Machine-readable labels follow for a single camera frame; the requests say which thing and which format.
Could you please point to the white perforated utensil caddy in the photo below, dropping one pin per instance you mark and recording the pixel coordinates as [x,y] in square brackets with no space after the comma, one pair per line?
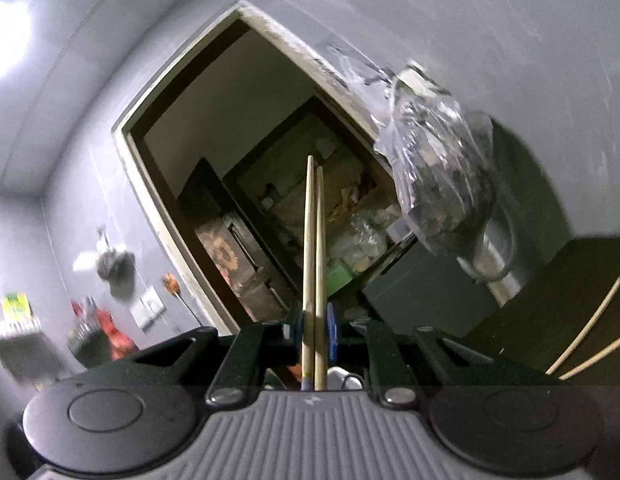
[339,379]

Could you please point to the clear plastic bag of contents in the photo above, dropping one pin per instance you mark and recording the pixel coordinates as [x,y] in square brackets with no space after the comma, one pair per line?
[440,154]

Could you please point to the grey wall basket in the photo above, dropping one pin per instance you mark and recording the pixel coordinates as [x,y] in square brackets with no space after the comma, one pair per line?
[86,335]

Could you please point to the white wall switch plate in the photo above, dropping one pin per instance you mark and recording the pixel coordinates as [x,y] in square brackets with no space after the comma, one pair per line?
[147,309]

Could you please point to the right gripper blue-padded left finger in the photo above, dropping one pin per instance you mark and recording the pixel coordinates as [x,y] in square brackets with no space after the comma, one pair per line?
[258,347]

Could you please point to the orange wall hook ornament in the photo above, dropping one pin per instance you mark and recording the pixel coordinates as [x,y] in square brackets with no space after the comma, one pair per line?
[172,285]

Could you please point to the purple-banded wooden chopstick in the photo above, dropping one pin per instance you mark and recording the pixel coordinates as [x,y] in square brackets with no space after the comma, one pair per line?
[308,296]

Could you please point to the green box on shelf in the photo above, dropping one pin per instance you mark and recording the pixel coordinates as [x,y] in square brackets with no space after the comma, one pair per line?
[338,275]

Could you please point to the dark mesh bag on wall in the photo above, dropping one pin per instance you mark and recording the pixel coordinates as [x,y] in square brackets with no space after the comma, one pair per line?
[112,264]

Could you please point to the plain wooden chopstick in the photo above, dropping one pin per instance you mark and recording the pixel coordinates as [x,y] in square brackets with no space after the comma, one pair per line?
[599,356]
[586,328]

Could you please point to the dark cabinet box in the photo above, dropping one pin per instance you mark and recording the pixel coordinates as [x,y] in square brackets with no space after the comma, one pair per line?
[419,288]

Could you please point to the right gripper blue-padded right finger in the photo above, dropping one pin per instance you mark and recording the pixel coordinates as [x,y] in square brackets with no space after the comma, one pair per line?
[399,371]

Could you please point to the red bag on wall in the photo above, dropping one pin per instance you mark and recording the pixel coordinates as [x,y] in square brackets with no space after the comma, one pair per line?
[120,344]

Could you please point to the white wall shelf rack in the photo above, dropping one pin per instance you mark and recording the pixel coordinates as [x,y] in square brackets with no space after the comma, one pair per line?
[13,328]

